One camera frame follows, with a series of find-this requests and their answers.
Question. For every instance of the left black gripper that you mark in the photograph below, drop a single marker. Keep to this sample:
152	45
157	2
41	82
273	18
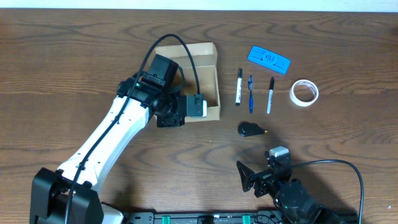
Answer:
173	120

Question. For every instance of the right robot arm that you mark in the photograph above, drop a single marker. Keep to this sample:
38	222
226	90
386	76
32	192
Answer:
288	195

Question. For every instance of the blue ballpoint pen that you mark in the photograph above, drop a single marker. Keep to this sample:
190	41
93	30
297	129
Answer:
251	99

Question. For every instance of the black and white marker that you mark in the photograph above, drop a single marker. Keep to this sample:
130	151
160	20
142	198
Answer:
239	87

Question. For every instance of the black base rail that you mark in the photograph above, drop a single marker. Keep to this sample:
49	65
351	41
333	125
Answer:
262	216

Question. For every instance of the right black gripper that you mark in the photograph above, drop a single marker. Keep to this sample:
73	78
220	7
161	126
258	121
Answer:
263	178

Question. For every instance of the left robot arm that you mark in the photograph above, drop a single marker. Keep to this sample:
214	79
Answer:
70	194

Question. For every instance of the black capped white marker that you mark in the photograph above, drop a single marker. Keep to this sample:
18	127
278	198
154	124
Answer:
271	90

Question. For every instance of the blue plastic rectangular block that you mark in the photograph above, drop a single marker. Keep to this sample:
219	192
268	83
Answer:
269	60

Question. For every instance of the black teardrop shaped object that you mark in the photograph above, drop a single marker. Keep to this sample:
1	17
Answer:
247	129

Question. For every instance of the white masking tape roll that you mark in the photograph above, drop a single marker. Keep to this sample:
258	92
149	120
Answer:
308	84

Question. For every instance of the cardboard box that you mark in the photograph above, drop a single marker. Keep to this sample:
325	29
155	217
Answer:
205	59

